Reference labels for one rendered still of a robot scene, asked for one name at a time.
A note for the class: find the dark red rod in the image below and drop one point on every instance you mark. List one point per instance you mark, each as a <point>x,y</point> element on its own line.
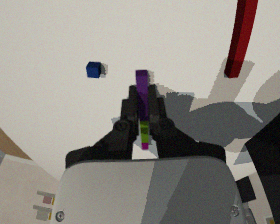
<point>244,20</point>

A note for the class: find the purple rod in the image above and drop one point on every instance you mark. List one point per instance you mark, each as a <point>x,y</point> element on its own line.
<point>142,93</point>

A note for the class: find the small blue cube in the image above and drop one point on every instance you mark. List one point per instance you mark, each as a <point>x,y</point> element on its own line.
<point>93,69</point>

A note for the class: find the magenta block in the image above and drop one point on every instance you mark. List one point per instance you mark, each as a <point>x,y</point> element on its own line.
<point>144,146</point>

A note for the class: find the lime green rod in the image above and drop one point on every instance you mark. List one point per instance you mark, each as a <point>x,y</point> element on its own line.
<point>144,131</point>

